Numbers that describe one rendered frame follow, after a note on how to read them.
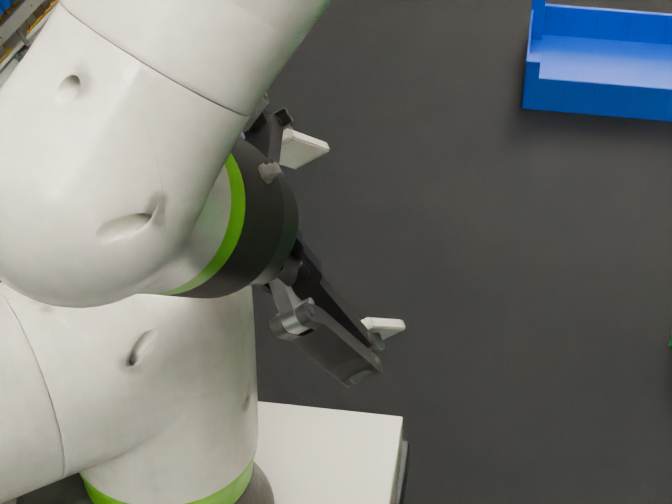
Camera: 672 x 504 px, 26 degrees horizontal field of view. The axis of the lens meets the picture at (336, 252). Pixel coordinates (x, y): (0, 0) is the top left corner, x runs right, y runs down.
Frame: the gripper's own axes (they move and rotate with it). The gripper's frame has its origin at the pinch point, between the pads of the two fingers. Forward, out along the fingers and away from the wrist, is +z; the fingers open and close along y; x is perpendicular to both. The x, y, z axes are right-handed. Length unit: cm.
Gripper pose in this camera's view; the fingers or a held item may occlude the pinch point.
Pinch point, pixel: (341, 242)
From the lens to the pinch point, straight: 99.7
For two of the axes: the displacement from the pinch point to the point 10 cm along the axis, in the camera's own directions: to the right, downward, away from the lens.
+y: 3.8, 9.0, -2.1
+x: 8.5, -4.3, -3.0
